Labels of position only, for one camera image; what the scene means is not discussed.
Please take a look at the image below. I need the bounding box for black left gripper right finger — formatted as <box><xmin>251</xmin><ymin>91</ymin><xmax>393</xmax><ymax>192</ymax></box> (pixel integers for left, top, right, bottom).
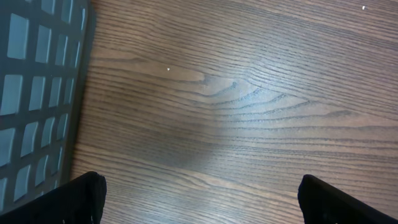
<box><xmin>298</xmin><ymin>174</ymin><xmax>397</xmax><ymax>224</ymax></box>

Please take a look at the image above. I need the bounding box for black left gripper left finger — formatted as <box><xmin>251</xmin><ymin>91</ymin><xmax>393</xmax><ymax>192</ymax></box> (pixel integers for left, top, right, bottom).
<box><xmin>1</xmin><ymin>171</ymin><xmax>107</xmax><ymax>224</ymax></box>

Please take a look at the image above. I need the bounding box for grey plastic basket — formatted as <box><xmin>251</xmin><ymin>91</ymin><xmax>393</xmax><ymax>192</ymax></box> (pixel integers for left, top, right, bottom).
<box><xmin>1</xmin><ymin>0</ymin><xmax>96</xmax><ymax>213</ymax></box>

